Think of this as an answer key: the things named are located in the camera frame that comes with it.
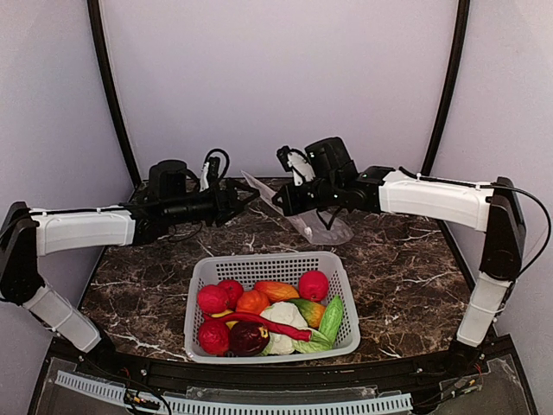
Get clear zip top bag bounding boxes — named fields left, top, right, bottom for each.
left=241, top=170, right=353, bottom=246

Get white cauliflower toy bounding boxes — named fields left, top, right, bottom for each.
left=260, top=302, right=308, bottom=355

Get red chili pepper toy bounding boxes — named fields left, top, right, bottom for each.
left=204, top=312, right=313, bottom=342

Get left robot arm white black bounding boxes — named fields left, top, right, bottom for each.
left=1, top=156, right=259, bottom=354

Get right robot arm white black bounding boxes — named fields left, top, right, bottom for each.
left=272, top=137, right=526, bottom=376

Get white perforated plastic basket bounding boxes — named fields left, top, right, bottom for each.
left=184, top=251, right=360, bottom=364

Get red tomato fruit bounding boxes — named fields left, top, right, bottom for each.
left=218, top=279, right=244, bottom=310

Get red wrinkled fruit right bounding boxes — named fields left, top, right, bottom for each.
left=298, top=271, right=329, bottom=302

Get red wrinkled fruit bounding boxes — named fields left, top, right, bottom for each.
left=198, top=320, right=230, bottom=355
left=298, top=271, right=329, bottom=302
left=197, top=284, right=229, bottom=315

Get orange yellow mango toy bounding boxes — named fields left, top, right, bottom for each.
left=254, top=280, right=300, bottom=303

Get red wrinkled fruit left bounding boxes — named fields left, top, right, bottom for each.
left=197, top=284, right=229, bottom=315

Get orange pumpkin toy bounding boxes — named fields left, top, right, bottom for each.
left=235, top=290, right=270, bottom=315

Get green orange mango toy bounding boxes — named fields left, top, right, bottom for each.
left=289, top=298, right=326, bottom=329

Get yellow lemon toy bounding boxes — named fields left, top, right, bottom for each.
left=214, top=308, right=239, bottom=330

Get green bitter gourd toy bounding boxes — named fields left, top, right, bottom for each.
left=319, top=295, right=344, bottom=343

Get red wrinkled fruit front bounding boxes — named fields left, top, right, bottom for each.
left=198, top=320, right=230, bottom=355

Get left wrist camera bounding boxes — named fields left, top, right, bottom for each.
left=200, top=156, right=220, bottom=191

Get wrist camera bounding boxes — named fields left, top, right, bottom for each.
left=200, top=156, right=220, bottom=191
left=276, top=145, right=315, bottom=186

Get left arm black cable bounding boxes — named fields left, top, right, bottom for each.
left=185, top=148, right=231, bottom=191

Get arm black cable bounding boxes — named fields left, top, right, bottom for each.
left=492, top=183, right=553, bottom=278
left=185, top=148, right=231, bottom=191

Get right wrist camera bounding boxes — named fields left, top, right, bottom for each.
left=276, top=145, right=315, bottom=186

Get left electronics board wires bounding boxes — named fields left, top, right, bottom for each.
left=116, top=367, right=174, bottom=415

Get electronics board wires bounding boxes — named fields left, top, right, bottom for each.
left=440, top=362, right=489, bottom=401
left=116, top=367, right=174, bottom=415

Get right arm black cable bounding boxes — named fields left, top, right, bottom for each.
left=492, top=183, right=553, bottom=278

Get white slotted cable duct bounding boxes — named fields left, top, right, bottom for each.
left=54, top=370, right=413, bottom=414

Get left black frame post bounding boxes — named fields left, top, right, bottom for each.
left=86, top=0, right=142, bottom=188

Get black frame post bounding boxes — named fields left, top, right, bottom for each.
left=421, top=0, right=471, bottom=176
left=86, top=0, right=142, bottom=188

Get right electronics board wires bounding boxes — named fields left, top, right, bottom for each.
left=440, top=362, right=489, bottom=401

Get right black frame post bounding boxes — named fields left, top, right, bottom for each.
left=421, top=0, right=471, bottom=176

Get black front rail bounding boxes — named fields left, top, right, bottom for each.
left=44, top=335, right=535, bottom=414

